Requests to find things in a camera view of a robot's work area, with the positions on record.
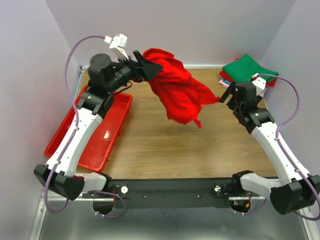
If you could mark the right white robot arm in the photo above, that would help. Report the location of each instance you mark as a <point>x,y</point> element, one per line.
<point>295,188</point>

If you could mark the red plastic tray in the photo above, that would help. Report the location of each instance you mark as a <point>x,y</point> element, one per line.
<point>98,149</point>

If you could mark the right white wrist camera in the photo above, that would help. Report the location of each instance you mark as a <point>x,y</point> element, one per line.
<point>260,84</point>

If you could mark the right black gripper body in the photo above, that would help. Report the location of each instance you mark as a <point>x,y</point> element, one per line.
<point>237,109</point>

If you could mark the green folded t shirt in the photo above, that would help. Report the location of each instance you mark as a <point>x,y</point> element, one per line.
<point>247,67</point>

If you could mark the red folded t shirt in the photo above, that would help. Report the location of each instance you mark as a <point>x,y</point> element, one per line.
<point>226,75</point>

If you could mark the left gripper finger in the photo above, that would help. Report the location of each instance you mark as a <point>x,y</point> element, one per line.
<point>145,69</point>
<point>138,79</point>

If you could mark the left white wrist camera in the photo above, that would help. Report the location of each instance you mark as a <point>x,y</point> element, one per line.
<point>117,45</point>

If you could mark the pink folded t shirt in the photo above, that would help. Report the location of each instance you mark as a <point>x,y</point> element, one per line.
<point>223,84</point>

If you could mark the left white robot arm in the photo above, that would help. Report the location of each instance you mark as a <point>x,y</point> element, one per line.
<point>105,78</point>

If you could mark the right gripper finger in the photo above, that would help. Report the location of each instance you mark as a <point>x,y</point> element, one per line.
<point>229,91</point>
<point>231,104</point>

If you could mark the aluminium frame rail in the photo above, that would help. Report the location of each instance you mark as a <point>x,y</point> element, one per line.
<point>41,213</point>

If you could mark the blue folded t shirt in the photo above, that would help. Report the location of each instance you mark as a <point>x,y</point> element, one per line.
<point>225,81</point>

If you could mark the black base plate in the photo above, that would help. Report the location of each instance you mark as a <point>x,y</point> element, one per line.
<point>168,194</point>

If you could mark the red t shirt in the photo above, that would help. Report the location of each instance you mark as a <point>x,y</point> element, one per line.
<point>226,75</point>
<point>180,93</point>

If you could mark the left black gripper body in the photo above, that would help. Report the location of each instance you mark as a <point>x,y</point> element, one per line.
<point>135,71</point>

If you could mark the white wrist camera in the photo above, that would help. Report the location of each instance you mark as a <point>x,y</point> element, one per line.
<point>117,45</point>
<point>260,84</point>

